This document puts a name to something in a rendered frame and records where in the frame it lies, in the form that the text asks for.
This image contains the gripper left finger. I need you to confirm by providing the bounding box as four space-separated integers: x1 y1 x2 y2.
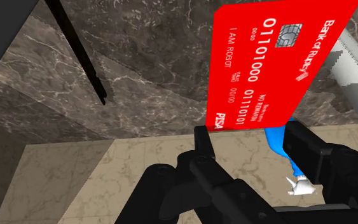
113 125 279 224

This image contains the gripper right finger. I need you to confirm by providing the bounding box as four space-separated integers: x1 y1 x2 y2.
282 120 358 224

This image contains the blue bottle with white nozzle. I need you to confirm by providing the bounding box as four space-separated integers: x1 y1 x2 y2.
263 117 318 197

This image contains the grey white paper roll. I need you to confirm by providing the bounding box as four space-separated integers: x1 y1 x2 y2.
322 29 358 128

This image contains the red bank card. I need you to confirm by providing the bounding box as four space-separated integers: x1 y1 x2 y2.
205 0 358 131

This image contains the thin black stick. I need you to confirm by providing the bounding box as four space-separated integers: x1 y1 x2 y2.
43 0 108 106

